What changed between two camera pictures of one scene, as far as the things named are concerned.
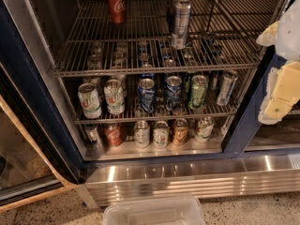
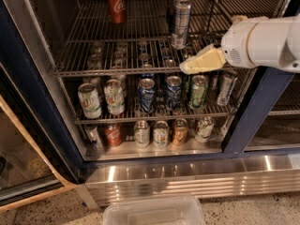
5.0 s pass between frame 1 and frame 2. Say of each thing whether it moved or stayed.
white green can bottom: stayed
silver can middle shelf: stayed
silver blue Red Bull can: stayed
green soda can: stayed
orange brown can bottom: stayed
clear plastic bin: stayed
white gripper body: moved
